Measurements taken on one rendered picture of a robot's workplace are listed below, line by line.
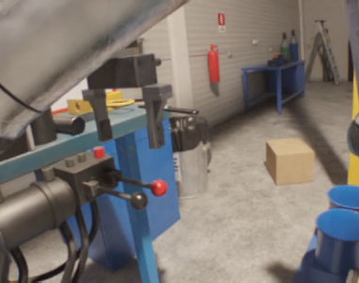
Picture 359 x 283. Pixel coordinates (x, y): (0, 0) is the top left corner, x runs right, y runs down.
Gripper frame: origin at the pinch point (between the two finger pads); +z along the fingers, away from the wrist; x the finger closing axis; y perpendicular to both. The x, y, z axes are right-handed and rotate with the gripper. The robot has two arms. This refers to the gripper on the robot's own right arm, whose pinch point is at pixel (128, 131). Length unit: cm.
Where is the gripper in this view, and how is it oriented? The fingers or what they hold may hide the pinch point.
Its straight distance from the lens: 53.6
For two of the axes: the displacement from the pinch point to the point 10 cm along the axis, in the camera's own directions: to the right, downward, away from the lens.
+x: -8.0, -0.9, 5.9
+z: 1.0, 9.5, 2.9
